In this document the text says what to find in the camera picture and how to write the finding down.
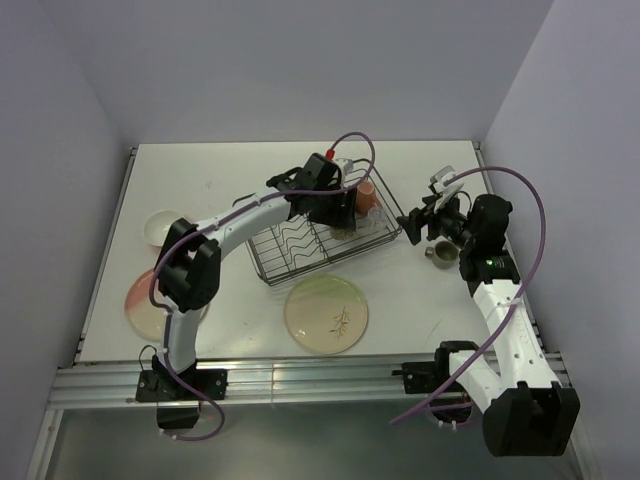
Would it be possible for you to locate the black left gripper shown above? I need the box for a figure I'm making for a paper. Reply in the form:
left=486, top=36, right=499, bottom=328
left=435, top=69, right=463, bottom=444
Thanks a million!
left=308, top=183, right=356, bottom=231

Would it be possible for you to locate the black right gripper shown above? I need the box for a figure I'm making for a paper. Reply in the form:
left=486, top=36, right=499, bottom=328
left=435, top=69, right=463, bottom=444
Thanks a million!
left=396, top=192, right=477, bottom=250

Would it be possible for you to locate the pink ceramic mug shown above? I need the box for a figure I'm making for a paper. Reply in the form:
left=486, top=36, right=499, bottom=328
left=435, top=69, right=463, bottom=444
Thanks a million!
left=356, top=180, right=379, bottom=215

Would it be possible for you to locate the clear glass cup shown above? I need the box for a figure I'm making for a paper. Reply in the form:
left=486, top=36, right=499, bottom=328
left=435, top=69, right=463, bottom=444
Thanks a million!
left=367, top=205, right=387, bottom=228

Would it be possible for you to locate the grey-green ceramic cup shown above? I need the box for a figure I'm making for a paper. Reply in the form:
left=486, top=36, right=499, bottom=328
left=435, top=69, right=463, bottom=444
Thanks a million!
left=425, top=240, right=459, bottom=270

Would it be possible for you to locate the beige small bowl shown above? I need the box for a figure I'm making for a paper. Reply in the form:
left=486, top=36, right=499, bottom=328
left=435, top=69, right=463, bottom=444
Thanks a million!
left=330, top=227, right=357, bottom=241

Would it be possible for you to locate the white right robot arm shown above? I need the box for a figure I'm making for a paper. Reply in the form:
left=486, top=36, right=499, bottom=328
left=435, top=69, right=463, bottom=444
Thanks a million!
left=395, top=194, right=580, bottom=457

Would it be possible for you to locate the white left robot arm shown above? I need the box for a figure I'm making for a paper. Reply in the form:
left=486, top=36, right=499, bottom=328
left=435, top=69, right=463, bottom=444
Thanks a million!
left=152, top=153, right=357, bottom=399

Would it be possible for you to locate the green and cream plate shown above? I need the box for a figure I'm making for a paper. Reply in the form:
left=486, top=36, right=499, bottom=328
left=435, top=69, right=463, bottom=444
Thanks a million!
left=283, top=274, right=369, bottom=355

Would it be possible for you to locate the orange and white bowl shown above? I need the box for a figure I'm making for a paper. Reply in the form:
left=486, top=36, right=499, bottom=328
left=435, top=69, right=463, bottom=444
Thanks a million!
left=142, top=210, right=182, bottom=247

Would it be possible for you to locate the pink and cream plate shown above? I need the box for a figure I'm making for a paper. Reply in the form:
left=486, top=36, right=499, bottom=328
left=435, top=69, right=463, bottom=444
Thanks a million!
left=123, top=267, right=212, bottom=342

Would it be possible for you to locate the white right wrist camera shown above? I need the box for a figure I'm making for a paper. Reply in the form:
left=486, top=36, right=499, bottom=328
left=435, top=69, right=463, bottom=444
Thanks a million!
left=429, top=165, right=464, bottom=212

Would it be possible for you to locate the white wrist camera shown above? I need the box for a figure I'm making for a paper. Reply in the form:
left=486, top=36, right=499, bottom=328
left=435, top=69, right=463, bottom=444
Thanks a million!
left=326, top=148, right=354, bottom=185
left=429, top=165, right=464, bottom=212

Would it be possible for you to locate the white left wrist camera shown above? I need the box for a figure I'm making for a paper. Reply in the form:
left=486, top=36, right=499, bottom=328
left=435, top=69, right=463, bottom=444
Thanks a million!
left=326, top=148, right=354, bottom=185

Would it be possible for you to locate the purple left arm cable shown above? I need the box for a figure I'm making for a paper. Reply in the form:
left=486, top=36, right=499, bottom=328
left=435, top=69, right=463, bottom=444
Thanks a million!
left=137, top=131, right=377, bottom=444

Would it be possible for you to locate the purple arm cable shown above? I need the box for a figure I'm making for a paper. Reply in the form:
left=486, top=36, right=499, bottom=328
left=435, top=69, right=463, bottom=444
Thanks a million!
left=388, top=167, right=547, bottom=427
left=137, top=131, right=377, bottom=444

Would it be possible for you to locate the dark wire dish rack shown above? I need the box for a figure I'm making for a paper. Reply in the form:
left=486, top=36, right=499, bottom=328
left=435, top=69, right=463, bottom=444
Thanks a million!
left=246, top=158, right=403, bottom=286

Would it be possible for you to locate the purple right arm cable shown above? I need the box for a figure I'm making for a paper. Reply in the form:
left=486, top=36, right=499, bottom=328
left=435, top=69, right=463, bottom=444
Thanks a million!
left=388, top=167, right=547, bottom=427

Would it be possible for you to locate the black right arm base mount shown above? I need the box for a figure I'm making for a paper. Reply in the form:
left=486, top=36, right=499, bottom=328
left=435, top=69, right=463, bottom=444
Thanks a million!
left=391, top=357, right=450, bottom=395

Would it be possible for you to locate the aluminium frame rail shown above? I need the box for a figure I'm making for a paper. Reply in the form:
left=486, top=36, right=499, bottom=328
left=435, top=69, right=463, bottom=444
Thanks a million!
left=46, top=354, right=433, bottom=410

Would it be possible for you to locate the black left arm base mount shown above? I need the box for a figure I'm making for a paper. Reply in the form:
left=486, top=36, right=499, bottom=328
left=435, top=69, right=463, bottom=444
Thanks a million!
left=134, top=345, right=228, bottom=441

